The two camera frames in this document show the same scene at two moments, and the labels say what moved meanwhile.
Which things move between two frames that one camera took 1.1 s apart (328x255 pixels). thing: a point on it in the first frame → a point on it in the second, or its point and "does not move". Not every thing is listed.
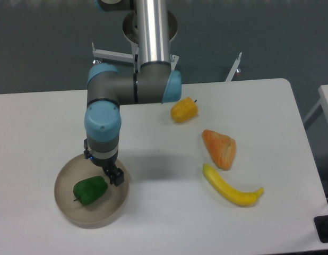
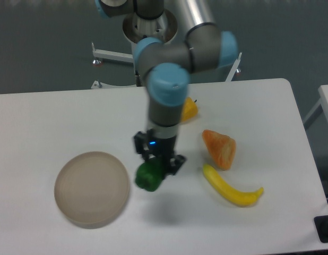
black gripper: (106, 160) → (161, 148)
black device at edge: (325, 224) does not move
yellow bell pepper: (183, 110) does not move
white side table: (326, 99) does not move
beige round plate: (101, 212) does not move
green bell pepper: (89, 189) → (149, 174)
